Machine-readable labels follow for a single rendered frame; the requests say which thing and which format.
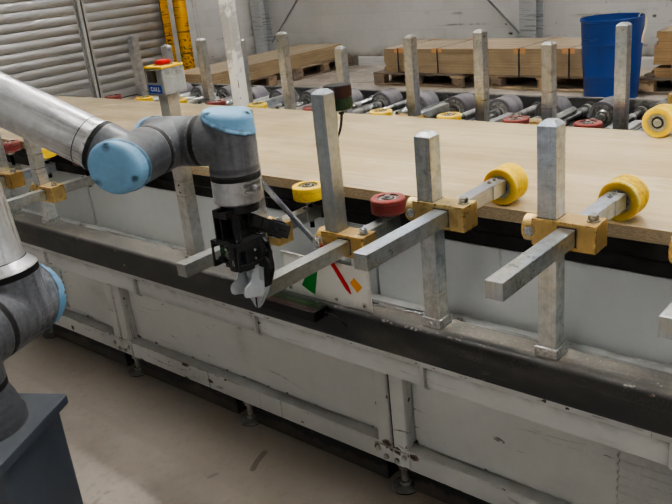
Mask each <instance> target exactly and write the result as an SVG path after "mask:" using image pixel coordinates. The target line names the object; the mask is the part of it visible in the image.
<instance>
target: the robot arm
mask: <svg viewBox="0 0 672 504"><path fill-rule="evenodd" d="M0 127H1V128H3V129H5V130H7V131H9V132H11V133H13V134H15V135H17V136H20V137H22V138H24V139H26V140H28V141H30V142H32V143H34V144H36V145H38V146H40V147H42V148H44V149H47V150H49V151H51V152H53V153H55V154H57V155H59V156H61V157H63V158H65V159H67V160H69V161H72V162H74V163H76V164H78V165H80V166H82V167H83V169H85V170H87V171H89V173H90V175H91V177H92V179H93V181H94V182H95V183H96V184H97V185H98V186H99V187H100V188H101V189H103V190H105V191H107V192H109V193H112V194H127V193H130V192H133V191H136V190H139V189H141V188H142V187H144V186H145V185H146V184H147V183H149V182H151V181H152V180H154V179H156V178H158V177H159V176H161V175H164V174H166V173H167V172H169V171H171V170H173V169H174V168H176V167H180V166H208V167H209V174H210V180H211V187H212V194H213V201H214V203H215V204H216V205H218V206H220V208H217V209H214V210H212V215H213V222H214V228H215V235H216V238H215V239H212V240H210V242H211V248H212V255H213V262H214V267H216V266H218V265H221V264H223V263H224V265H225V266H226V267H230V270H231V271H233V272H237V278H236V280H235V281H234V282H233V283H232V284H231V286H230V290H231V293H232V294H234V295H237V294H244V297H245V298H250V299H251V300H252V302H253V304H254V305H255V307H258V308H260V307H261V306H262V305H263V303H264V301H265V299H266V297H267V295H268V292H269V289H270V285H271V284H272V280H273V276H274V270H275V265H274V259H273V254H272V253H273V251H272V250H271V246H270V243H269V239H268V238H267V236H266V234H265V233H267V235H268V236H271V237H272V238H278V239H281V238H287V239H288V236H289V232H290V229H291V226H288V225H286V223H285V222H282V221H280V220H275V219H268V218H265V217H263V216H260V215H257V214H254V213H251V212H254V211H256V210H258V209H259V208H260V205H259V201H260V200H261V199H262V198H263V197H264V196H263V188H262V179H261V173H260V164H259V156H258V148H257V140H256V131H257V130H256V127H255V124H254V118H253V114H252V112H251V111H250V110H248V109H247V108H244V107H238V106H216V107H209V108H206V109H204V110H202V111H201V113H200V115H191V116H159V115H155V116H150V117H146V118H143V119H141V120H139V121H138V122H137V123H136V125H135V126H134V128H133V130H131V131H130V130H127V129H125V128H123V127H121V126H118V125H116V124H114V123H112V122H110V121H107V120H102V119H100V118H98V117H96V116H94V115H92V114H90V113H87V112H85V111H83V110H81V109H79V108H77V107H75V106H73V105H70V104H68V103H66V102H64V101H62V100H60V99H58V98H55V97H53V96H51V95H49V94H47V93H45V92H43V91H41V90H38V89H36V88H34V87H32V86H30V85H28V84H26V83H24V82H21V81H19V80H17V79H15V78H13V77H11V76H9V75H6V74H4V73H2V72H0ZM218 245H220V252H221V256H220V257H219V259H217V260H216V258H215V251H214V247H215V246H218ZM257 264H259V266H258V265H257ZM64 291H65V289H64V286H63V284H62V282H61V280H60V278H59V277H58V276H57V274H56V273H55V272H54V271H53V270H52V269H50V268H49V267H47V268H46V267H45V266H44V265H43V264H41V263H39V262H38V259H37V257H36V256H33V255H31V254H29V253H27V252H25V251H24V249H23V246H22V243H21V240H20V237H19V234H18V231H17V228H16V225H15V222H14V220H13V217H12V214H11V211H10V208H9V205H8V202H7V199H6V196H5V193H4V191H3V188H2V185H1V182H0V442H2V441H3V440H5V439H7V438H9V437H10V436H12V435H13V434H14V433H16V432H17V431H18V430H19V429H20V428H21V427H22V426H23V425H24V424H25V422H26V421H27V418H28V409H27V405H26V402H25V400H24V399H23V398H22V397H21V396H20V395H19V394H18V392H17V391H16V390H15V388H14V387H13V386H12V385H11V384H10V382H9V381H8V377H7V374H6V370H5V367H4V361H5V360H6V359H8V358H9V357H10V356H12V355H13V354H14V353H16V352H17V351H19V350H20V349H21V348H23V347H24V346H26V345H27V344H28V343H30V342H31V341H33V340H34V339H35V338H37V337H38V336H39V335H41V334H42V333H44V332H46V331H47V330H49V329H50V328H51V327H52V326H53V325H54V323H55V322H57V321H58V320H59V319H60V317H61V316H62V314H63V312H64V310H65V306H66V294H65V293H64Z"/></svg>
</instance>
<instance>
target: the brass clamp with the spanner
mask: <svg viewBox="0 0 672 504"><path fill-rule="evenodd" d="M367 232H368V235H364V236H360V235H359V228H354V227H348V228H346V229H344V230H342V231H340V232H332V231H327V230H325V226H321V227H320V228H319V229H318V230H317V232H316V236H315V237H317V236H321V237H322V238H323V240H324V246H325V245H327V244H329V243H331V242H333V241H335V240H337V239H343V240H348V241H349V244H350V254H349V255H347V256H345V257H350V258H353V252H355V251H357V250H359V249H360V248H362V247H364V246H366V245H368V244H370V243H372V242H373V241H375V240H377V239H376V232H375V231H370V230H367Z"/></svg>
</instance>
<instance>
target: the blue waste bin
mask: <svg viewBox="0 0 672 504"><path fill-rule="evenodd" d="M645 18H646V24H645ZM579 21H580V22H581V45H582V67H583V74H582V75H583V91H584V97H605V98H606V97H610V96H614V67H615V33H616V25H618V24H619V23H620V22H630V23H631V24H632V46H631V74H630V98H636V97H638V89H639V79H640V68H641V58H642V48H643V41H644V40H643V39H644V33H645V30H646V27H647V22H648V20H647V15H646V13H645V12H640V13H634V12H633V13H610V14H600V15H592V16H586V17H582V18H580V20H579Z"/></svg>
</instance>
